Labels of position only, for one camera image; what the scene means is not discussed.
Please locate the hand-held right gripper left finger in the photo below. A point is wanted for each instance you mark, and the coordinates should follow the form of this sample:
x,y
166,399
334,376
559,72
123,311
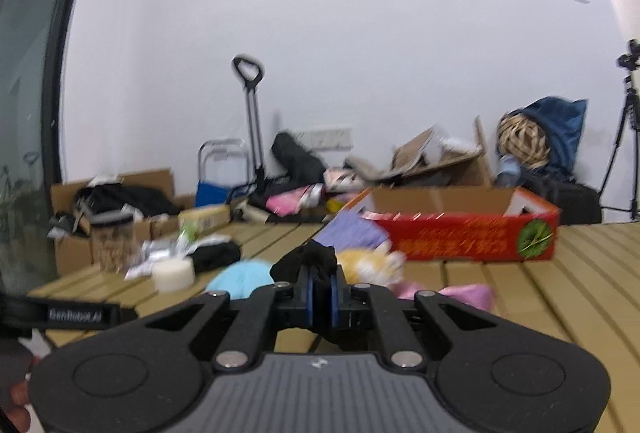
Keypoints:
x,y
310,298

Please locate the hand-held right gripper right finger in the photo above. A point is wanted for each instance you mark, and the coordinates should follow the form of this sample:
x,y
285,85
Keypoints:
x,y
334,298

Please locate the small black cloth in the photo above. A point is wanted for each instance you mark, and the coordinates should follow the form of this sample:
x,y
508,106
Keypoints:
x,y
310,255

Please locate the yellow and white plush toy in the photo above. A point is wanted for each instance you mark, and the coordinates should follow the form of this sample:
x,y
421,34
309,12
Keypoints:
x,y
365,265

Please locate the purple knit pouch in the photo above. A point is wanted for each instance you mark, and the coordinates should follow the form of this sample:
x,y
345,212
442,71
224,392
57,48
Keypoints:
x,y
350,233

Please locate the pink satin cloth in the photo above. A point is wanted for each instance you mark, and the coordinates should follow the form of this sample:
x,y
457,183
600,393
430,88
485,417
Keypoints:
x,y
465,295

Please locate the person's left hand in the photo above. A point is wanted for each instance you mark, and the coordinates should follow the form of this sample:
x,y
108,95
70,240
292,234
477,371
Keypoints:
x,y
14,405

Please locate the light blue fluffy cloth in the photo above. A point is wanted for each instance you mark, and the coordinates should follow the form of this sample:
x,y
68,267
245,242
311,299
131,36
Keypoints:
x,y
240,278

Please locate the clear snack jar black lid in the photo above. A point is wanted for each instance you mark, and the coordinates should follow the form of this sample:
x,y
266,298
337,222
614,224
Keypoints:
x,y
112,243

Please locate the white plastic wrappers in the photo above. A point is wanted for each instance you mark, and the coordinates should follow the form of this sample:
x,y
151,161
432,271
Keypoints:
x,y
150,258

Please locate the pink packet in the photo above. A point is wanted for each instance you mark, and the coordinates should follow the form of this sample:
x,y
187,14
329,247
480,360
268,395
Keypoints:
x,y
290,203

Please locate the black fuzzy cloth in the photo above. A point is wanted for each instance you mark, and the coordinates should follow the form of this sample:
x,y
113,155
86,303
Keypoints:
x,y
215,257

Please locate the white cylinder roll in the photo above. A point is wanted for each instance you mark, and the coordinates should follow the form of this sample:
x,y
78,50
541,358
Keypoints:
x,y
172,275

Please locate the open cardboard boxes left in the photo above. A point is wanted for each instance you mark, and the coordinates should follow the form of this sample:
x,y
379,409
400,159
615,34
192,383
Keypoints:
x,y
125,200

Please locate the pale yellow carton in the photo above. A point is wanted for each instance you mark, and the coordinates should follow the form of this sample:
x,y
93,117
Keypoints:
x,y
205,217

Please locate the small green white object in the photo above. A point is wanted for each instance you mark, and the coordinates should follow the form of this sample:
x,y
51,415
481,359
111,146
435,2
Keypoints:
x,y
187,230

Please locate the black soft bag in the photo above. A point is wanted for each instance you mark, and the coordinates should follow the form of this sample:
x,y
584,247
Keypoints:
x,y
297,158

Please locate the red cardboard fruit box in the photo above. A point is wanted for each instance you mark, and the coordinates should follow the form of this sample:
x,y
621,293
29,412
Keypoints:
x,y
465,243

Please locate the torn open cardboard box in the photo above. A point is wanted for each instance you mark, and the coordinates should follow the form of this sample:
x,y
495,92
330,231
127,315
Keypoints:
x,y
450,168

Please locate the blue water bottle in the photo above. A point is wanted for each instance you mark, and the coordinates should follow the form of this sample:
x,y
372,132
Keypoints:
x,y
510,170

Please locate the tan slatted folding table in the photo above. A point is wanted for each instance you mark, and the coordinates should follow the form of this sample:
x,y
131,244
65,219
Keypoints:
x,y
575,288

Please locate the wicker ball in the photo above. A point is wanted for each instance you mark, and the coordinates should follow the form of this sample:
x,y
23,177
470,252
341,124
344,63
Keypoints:
x,y
522,138

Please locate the black suitcase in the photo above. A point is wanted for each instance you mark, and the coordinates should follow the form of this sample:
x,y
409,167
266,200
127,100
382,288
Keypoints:
x,y
570,200

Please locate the dark blue cloth bag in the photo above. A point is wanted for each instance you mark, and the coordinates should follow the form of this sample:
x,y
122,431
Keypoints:
x,y
565,133

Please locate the black tripod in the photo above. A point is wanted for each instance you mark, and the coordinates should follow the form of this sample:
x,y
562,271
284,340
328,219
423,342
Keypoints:
x,y
625,113

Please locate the chrome frame blue folding cart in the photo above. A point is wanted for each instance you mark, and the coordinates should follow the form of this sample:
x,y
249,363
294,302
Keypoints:
x,y
215,193

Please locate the white wall socket strip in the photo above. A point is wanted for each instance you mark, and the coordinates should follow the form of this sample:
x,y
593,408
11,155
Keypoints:
x,y
330,139

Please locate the glass door dark frame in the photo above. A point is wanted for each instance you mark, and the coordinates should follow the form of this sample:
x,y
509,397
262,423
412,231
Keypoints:
x,y
30,88

